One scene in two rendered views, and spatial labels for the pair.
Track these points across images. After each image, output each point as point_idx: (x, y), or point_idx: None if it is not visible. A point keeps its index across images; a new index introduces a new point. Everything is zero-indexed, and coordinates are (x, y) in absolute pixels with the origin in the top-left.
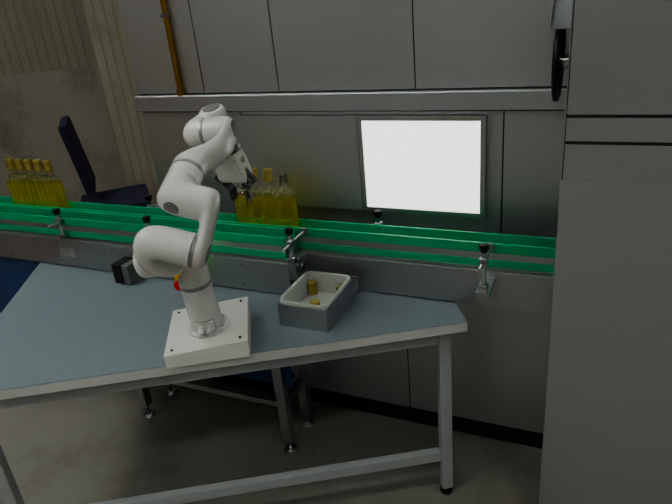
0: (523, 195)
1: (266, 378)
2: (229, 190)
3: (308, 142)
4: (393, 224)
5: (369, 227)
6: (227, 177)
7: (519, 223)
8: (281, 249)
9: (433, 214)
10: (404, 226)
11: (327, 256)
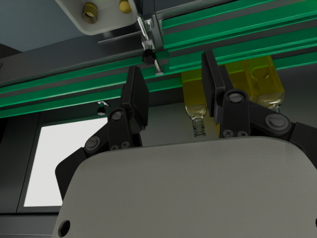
0: (20, 145)
1: None
2: (217, 90)
3: None
4: (111, 104)
5: (105, 96)
6: (198, 191)
7: (27, 124)
8: (139, 17)
9: (72, 119)
10: (75, 105)
11: (128, 51)
